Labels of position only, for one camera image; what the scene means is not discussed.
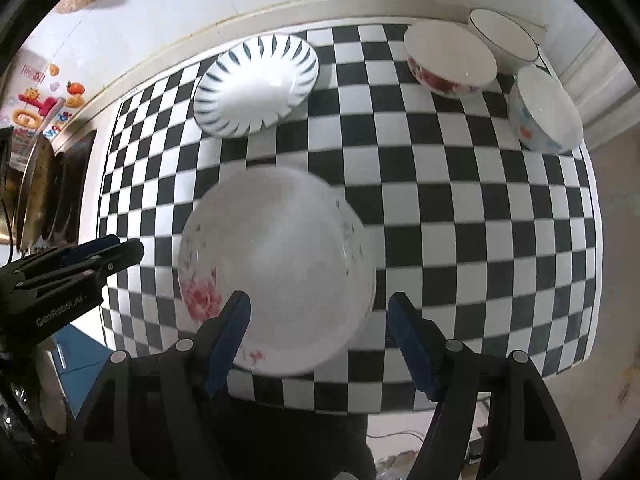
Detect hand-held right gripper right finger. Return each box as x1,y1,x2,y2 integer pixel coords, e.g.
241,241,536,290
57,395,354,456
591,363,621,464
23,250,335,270
387,291,583,480

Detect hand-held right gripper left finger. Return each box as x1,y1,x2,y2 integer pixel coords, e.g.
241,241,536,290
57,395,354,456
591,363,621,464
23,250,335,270
55,290,253,480

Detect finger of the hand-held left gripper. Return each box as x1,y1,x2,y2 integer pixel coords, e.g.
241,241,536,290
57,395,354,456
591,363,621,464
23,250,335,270
20,239,146,289
10,234,122,274

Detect white plate with pink flowers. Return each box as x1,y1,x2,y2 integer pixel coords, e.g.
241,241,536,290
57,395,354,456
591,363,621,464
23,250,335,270
178,165,377,376

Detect white bowl with blue flowers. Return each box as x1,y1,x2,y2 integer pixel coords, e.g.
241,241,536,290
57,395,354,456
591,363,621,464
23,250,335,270
507,66,584,155

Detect white bowl with red flowers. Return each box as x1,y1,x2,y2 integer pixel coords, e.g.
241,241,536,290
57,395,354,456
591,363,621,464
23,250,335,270
403,21,498,98

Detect white bowl with dark rim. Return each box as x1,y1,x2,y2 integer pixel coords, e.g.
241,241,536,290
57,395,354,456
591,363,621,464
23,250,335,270
468,8,541,76

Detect blue cabinet panel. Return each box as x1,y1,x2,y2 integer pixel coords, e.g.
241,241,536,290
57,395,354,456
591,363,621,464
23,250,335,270
54,322,121,388

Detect dark pan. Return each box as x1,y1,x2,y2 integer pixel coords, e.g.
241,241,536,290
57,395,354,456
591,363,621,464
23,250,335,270
49,129,98,242

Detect metal pan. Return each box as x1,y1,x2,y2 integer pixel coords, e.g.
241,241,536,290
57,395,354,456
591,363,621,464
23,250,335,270
12,135,57,252

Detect black and white checkered tablecloth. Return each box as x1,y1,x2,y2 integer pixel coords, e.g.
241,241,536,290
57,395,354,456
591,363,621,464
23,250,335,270
97,17,598,416

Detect white plate with blue stripes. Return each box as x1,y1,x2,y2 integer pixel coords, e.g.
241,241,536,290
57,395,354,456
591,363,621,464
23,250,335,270
192,33,320,139

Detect colourful wall stickers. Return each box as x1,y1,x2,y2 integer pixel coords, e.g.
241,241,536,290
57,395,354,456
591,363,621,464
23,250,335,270
7,57,87,142

